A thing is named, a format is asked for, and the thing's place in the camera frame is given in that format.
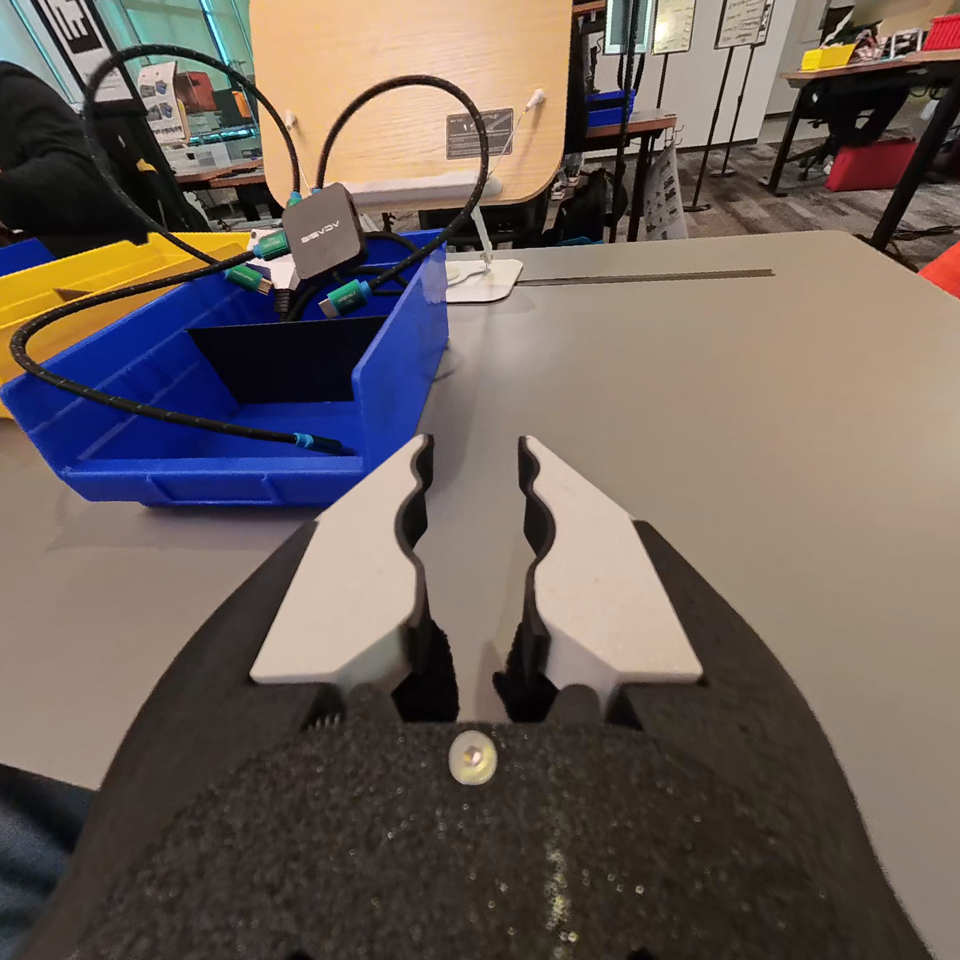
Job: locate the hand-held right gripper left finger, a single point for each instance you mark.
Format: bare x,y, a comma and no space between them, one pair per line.
352,577

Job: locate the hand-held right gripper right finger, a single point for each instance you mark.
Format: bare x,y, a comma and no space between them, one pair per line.
607,592

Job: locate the blue storage bin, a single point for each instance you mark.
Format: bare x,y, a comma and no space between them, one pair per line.
187,480
22,259

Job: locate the black HDMI hub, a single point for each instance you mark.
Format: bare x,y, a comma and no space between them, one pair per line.
322,232

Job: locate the yellow storage bin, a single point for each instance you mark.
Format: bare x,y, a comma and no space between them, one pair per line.
90,270

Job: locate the black bin divider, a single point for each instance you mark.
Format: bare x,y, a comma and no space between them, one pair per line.
285,360

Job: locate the orange traffic cone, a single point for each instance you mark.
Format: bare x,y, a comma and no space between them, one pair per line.
945,274

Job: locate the narrow wooden table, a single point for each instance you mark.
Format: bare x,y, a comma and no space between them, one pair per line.
637,118

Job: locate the small blue bin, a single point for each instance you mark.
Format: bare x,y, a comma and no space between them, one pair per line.
609,109

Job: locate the red storage bin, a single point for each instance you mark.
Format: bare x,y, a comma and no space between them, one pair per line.
870,165

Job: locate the wooden laptop stand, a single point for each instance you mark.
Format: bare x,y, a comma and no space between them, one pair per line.
412,75

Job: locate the dark cloth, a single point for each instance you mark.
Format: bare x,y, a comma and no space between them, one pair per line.
45,165

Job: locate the sign board stand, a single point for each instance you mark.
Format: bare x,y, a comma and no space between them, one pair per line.
742,22
673,26

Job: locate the wooden work table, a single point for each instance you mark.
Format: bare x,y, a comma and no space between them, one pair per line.
870,67

